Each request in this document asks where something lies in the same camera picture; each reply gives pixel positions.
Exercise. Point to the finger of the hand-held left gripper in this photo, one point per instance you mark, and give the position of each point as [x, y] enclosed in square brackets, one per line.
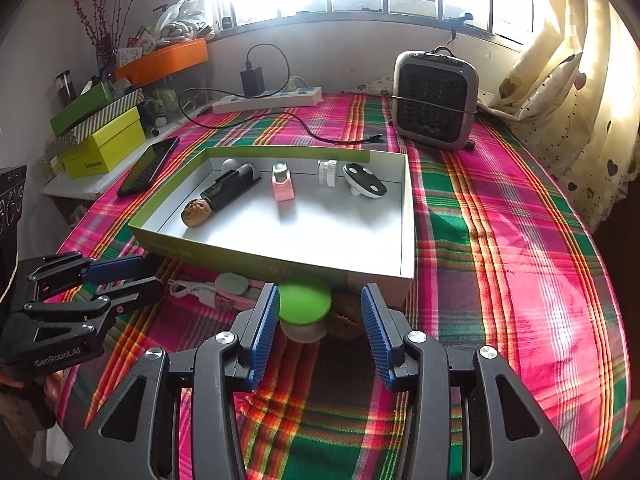
[135, 292]
[115, 269]

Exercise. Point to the dark green cardboard box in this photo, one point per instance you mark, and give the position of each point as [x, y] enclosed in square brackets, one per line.
[82, 107]

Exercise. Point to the orange plastic tray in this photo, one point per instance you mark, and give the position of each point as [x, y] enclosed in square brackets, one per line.
[165, 60]

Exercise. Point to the small grey space heater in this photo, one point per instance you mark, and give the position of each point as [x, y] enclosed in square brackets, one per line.
[430, 100]

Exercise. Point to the white power strip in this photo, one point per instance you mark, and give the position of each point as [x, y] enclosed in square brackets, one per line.
[270, 100]

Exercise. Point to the black smartphone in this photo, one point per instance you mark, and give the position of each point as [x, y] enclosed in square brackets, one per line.
[147, 167]

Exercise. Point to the pink clip with green pad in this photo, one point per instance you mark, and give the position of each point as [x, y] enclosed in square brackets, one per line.
[232, 285]
[282, 185]

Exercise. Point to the black cylindrical flashlight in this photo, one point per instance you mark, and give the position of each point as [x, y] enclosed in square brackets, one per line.
[227, 190]

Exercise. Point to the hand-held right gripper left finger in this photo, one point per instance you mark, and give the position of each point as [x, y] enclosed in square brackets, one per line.
[265, 340]

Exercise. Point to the black window latch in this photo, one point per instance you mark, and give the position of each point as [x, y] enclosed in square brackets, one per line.
[460, 22]

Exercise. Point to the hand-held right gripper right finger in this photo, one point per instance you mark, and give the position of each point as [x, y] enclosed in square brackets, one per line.
[377, 345]

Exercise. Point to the dried red branches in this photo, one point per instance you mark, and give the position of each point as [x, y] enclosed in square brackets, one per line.
[102, 42]

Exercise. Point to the small green figurine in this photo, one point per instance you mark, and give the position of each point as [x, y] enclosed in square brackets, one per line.
[159, 107]

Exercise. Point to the black charger adapter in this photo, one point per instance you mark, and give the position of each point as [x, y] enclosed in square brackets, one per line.
[251, 81]

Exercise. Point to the green mushroom massager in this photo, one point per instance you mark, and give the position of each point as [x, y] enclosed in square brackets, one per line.
[302, 300]

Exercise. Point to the colourful paper packets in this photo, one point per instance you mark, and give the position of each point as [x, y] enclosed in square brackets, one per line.
[137, 42]

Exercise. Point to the striped cardboard box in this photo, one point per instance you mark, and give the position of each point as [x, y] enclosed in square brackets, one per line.
[105, 110]

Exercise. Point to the black white round massager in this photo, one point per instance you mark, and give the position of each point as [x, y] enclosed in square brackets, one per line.
[364, 180]

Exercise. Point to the floral cushion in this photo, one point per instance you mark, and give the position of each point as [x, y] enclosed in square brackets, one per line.
[375, 85]

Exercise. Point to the white plastic bags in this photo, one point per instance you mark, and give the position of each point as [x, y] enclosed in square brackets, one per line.
[182, 17]

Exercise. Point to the white round knob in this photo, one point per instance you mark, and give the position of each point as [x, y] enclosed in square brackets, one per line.
[229, 164]

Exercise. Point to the pink green plaid tablecloth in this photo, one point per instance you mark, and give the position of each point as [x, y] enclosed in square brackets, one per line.
[500, 260]

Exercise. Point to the brown walnut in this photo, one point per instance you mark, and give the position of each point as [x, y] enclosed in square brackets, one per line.
[196, 213]
[346, 317]

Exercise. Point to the glass jar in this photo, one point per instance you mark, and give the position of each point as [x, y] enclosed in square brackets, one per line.
[63, 87]

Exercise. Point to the lime yellow cardboard box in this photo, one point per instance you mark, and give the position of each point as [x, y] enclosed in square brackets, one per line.
[110, 145]

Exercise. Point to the cream heart-print curtain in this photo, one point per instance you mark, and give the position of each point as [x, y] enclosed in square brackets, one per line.
[575, 85]

